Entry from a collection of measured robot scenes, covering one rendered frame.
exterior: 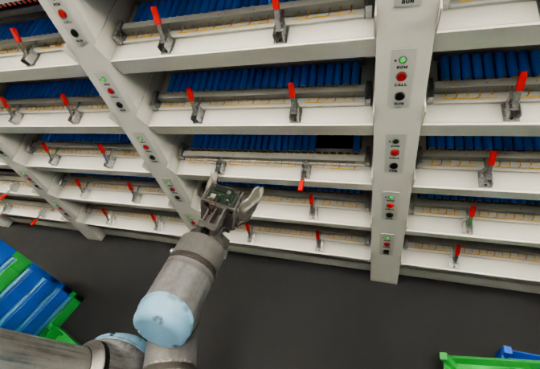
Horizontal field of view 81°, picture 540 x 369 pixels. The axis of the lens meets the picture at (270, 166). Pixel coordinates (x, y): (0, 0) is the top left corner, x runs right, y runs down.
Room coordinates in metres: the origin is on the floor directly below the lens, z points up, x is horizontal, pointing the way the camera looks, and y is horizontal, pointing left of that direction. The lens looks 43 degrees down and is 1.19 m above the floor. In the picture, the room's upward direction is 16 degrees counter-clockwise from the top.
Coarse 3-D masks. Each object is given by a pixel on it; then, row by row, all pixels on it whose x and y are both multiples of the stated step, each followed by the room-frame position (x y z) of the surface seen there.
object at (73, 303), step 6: (72, 294) 0.79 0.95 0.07; (78, 294) 0.80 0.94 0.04; (72, 300) 0.78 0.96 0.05; (78, 300) 0.78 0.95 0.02; (66, 306) 0.75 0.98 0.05; (72, 306) 0.76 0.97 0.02; (60, 312) 0.73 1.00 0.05; (66, 312) 0.74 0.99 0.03; (54, 318) 0.71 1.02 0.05; (60, 318) 0.72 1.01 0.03; (66, 318) 0.73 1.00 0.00; (48, 324) 0.69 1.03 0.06; (60, 324) 0.71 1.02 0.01; (42, 330) 0.67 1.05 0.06; (48, 330) 0.68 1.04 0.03; (42, 336) 0.66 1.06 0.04
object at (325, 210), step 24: (240, 192) 0.78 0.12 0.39; (264, 192) 0.74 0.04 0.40; (288, 192) 0.71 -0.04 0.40; (312, 192) 0.68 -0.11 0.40; (336, 192) 0.65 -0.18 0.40; (360, 192) 0.63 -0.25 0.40; (264, 216) 0.68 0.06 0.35; (288, 216) 0.65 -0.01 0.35; (312, 216) 0.62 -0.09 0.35; (336, 216) 0.60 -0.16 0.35; (360, 216) 0.57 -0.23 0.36
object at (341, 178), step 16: (176, 144) 0.85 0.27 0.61; (368, 144) 0.63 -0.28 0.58; (176, 160) 0.82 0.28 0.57; (368, 160) 0.57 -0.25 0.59; (192, 176) 0.77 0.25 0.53; (208, 176) 0.74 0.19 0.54; (224, 176) 0.72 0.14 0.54; (240, 176) 0.70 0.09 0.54; (256, 176) 0.68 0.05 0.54; (272, 176) 0.66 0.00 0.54; (288, 176) 0.64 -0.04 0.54; (320, 176) 0.60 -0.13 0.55; (336, 176) 0.58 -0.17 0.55; (352, 176) 0.57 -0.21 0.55; (368, 176) 0.55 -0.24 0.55
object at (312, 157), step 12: (192, 156) 0.81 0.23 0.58; (204, 156) 0.79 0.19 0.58; (216, 156) 0.77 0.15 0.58; (228, 156) 0.75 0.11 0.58; (240, 156) 0.74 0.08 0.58; (252, 156) 0.72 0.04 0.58; (264, 156) 0.70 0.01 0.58; (276, 156) 0.69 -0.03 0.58; (288, 156) 0.67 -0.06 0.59; (300, 156) 0.66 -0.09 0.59; (312, 156) 0.65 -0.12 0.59; (324, 156) 0.63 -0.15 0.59; (336, 156) 0.62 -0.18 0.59; (348, 156) 0.61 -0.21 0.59; (360, 156) 0.59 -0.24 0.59; (336, 168) 0.60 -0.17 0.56
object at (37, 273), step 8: (32, 264) 0.79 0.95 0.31; (32, 272) 0.78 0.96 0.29; (40, 272) 0.79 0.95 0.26; (24, 280) 0.75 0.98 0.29; (32, 280) 0.76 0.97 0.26; (16, 288) 0.73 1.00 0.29; (24, 288) 0.74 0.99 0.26; (8, 296) 0.70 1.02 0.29; (16, 296) 0.71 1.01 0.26; (0, 304) 0.68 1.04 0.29; (8, 304) 0.69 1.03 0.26; (0, 312) 0.66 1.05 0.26
